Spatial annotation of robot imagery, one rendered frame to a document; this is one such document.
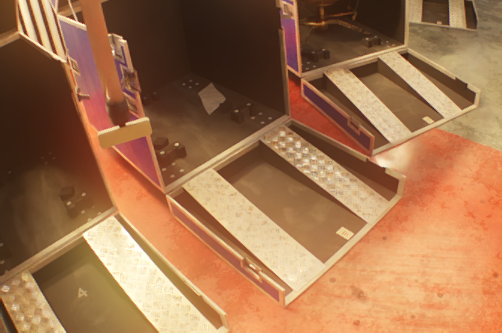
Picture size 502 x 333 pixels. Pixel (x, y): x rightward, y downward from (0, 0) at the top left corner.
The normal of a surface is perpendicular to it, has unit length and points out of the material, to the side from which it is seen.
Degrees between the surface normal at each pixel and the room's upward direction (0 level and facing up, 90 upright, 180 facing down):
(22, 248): 0
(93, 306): 1
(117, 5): 90
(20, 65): 90
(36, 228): 0
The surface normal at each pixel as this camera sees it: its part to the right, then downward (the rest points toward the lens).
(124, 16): 0.67, 0.36
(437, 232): -0.11, -0.81
